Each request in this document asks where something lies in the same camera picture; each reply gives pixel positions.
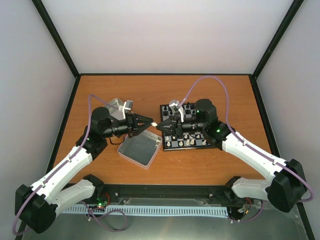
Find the small circuit board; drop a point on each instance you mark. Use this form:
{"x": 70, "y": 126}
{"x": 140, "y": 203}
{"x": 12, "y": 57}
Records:
{"x": 102, "y": 204}

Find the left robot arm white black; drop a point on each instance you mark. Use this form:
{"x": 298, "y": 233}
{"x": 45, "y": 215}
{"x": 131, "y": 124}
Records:
{"x": 39, "y": 205}

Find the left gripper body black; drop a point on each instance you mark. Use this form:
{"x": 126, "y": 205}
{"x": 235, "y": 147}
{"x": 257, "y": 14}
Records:
{"x": 125, "y": 128}

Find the black frame rail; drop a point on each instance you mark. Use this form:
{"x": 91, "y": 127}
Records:
{"x": 211, "y": 194}

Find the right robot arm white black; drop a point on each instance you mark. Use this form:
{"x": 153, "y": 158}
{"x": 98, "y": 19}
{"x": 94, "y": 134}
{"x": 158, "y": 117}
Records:
{"x": 284, "y": 181}

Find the black white chess board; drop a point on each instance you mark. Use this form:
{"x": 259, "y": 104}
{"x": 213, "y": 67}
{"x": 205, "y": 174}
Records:
{"x": 189, "y": 110}

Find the pink tin box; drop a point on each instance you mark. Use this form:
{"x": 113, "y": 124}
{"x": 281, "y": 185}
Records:
{"x": 142, "y": 149}

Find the light blue cable duct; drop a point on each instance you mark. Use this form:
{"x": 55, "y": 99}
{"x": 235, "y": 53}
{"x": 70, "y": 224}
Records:
{"x": 163, "y": 211}

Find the gold tin lid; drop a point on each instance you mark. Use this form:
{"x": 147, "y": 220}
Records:
{"x": 115, "y": 108}

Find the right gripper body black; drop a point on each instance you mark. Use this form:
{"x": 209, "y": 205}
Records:
{"x": 199, "y": 125}

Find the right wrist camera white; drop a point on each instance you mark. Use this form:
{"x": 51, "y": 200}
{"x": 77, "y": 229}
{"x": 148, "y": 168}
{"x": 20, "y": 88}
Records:
{"x": 176, "y": 108}

